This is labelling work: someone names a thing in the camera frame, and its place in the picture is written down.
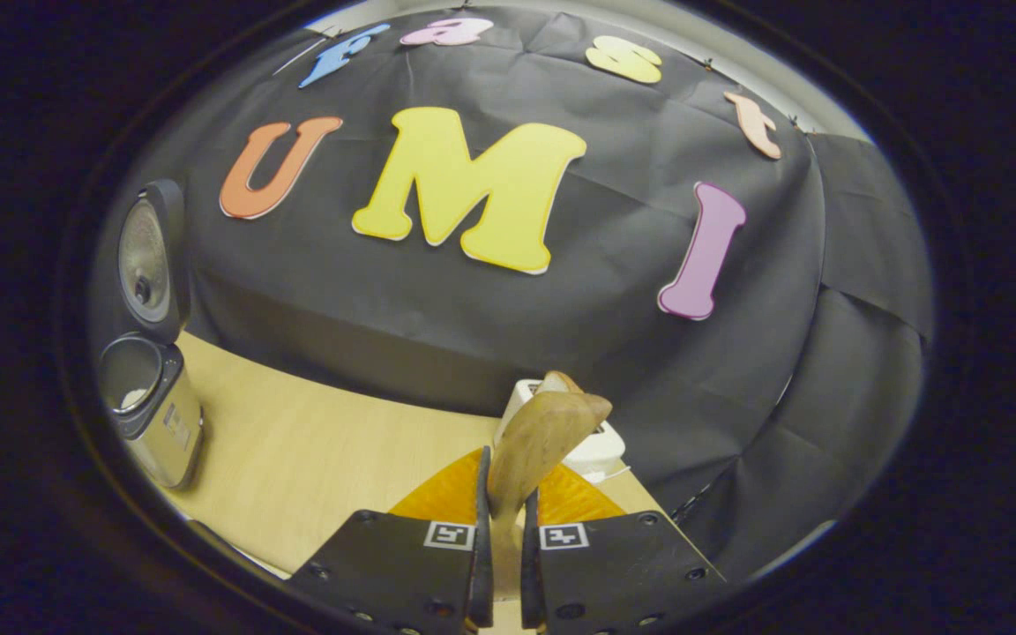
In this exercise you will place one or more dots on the wooden spoon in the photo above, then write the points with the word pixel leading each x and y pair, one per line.
pixel 539 432

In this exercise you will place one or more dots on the toast bread slice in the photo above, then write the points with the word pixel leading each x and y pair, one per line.
pixel 561 381

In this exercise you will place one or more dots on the black backdrop cloth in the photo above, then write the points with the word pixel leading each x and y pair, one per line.
pixel 561 309

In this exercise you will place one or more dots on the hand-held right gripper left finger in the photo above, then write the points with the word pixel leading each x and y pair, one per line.
pixel 481 582

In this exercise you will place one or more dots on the white toaster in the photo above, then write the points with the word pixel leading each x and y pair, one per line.
pixel 601 454

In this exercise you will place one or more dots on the grey silver rice cooker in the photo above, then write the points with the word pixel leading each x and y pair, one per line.
pixel 168 432

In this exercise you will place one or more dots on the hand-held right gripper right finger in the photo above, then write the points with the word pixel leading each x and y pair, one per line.
pixel 532 582

